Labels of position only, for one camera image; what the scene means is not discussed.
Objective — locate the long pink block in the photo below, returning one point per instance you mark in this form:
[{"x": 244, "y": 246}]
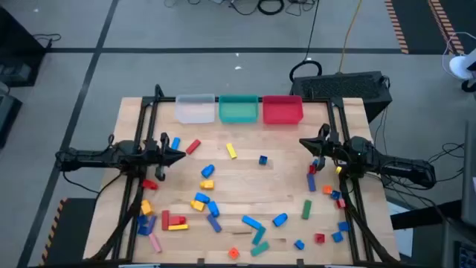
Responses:
[{"x": 155, "y": 242}]

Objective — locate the medium red block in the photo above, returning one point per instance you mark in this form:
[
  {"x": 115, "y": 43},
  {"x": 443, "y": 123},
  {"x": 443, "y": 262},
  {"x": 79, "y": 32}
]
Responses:
[
  {"x": 177, "y": 220},
  {"x": 150, "y": 184}
]

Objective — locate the long green block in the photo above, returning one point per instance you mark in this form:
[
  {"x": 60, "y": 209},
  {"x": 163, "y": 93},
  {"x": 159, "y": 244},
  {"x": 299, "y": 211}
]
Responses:
[{"x": 306, "y": 209}]

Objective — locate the clear plastic bin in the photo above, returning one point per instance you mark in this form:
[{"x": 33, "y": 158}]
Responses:
[{"x": 195, "y": 109}]

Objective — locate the medium yellow block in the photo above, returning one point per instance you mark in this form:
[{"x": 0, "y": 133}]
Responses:
[
  {"x": 207, "y": 184},
  {"x": 146, "y": 207},
  {"x": 197, "y": 205}
]

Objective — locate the small orange block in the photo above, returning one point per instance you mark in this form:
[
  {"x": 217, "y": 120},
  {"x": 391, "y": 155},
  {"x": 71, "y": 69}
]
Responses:
[
  {"x": 233, "y": 253},
  {"x": 327, "y": 189}
]

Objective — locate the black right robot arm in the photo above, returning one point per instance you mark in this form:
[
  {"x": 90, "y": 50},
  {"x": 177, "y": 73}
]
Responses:
[{"x": 401, "y": 169}]

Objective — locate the hazard striped floor mat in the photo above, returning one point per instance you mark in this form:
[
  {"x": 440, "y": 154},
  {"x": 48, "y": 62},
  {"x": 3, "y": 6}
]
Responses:
[
  {"x": 74, "y": 231},
  {"x": 416, "y": 22}
]

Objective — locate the small blue block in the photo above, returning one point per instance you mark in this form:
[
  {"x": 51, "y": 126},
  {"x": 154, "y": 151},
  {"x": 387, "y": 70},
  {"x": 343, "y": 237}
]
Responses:
[
  {"x": 299, "y": 244},
  {"x": 263, "y": 160},
  {"x": 335, "y": 194},
  {"x": 142, "y": 231},
  {"x": 315, "y": 162},
  {"x": 337, "y": 236},
  {"x": 142, "y": 219},
  {"x": 344, "y": 226}
]

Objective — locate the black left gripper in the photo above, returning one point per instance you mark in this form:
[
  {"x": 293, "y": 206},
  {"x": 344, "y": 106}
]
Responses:
[{"x": 158, "y": 154}]

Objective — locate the long yellow block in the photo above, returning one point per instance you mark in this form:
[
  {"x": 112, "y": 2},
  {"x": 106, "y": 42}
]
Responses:
[
  {"x": 231, "y": 150},
  {"x": 178, "y": 227}
]

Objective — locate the black cabinet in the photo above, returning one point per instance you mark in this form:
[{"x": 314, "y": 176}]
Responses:
[{"x": 18, "y": 56}]

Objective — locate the medium blue block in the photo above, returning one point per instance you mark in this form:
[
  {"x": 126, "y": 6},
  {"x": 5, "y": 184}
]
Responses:
[
  {"x": 202, "y": 197},
  {"x": 280, "y": 219},
  {"x": 175, "y": 143},
  {"x": 213, "y": 208},
  {"x": 207, "y": 171}
]

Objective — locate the long red block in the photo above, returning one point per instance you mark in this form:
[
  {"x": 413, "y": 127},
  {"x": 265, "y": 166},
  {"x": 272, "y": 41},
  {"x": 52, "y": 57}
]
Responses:
[
  {"x": 193, "y": 146},
  {"x": 165, "y": 220}
]

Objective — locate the black floor equipment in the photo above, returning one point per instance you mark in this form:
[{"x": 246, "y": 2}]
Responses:
[{"x": 7, "y": 111}]

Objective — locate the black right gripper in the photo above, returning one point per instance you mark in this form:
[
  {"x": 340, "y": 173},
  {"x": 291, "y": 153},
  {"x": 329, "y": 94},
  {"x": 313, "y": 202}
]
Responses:
[{"x": 327, "y": 149}]

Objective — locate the black computer tower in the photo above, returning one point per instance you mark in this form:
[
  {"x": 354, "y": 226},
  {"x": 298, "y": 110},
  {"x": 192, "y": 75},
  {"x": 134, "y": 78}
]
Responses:
[{"x": 342, "y": 87}]

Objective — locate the small table edge bracket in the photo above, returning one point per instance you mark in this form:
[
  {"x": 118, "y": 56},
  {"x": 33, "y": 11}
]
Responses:
[
  {"x": 201, "y": 261},
  {"x": 299, "y": 262}
]

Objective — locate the white round device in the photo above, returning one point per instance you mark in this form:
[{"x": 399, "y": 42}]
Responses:
[{"x": 459, "y": 67}]

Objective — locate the teal plastic bin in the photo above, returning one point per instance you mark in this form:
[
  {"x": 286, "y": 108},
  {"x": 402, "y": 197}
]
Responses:
[{"x": 238, "y": 109}]

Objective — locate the long teal block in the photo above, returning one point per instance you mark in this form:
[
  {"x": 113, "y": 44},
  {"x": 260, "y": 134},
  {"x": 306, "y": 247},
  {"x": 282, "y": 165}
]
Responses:
[{"x": 260, "y": 248}]

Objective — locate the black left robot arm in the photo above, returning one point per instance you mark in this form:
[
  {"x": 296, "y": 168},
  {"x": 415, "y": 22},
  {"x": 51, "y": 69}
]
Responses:
[{"x": 93, "y": 158}]

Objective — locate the long dark blue block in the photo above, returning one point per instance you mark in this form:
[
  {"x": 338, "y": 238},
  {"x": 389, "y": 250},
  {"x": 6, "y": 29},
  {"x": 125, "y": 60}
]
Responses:
[
  {"x": 311, "y": 182},
  {"x": 151, "y": 224}
]

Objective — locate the red plastic bin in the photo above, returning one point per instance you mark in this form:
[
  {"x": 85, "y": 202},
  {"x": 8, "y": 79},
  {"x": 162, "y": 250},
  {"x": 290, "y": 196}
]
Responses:
[{"x": 282, "y": 109}]

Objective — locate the long cyan block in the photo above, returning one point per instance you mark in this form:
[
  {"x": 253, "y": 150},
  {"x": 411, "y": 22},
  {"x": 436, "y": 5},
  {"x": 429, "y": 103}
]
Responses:
[{"x": 259, "y": 235}]

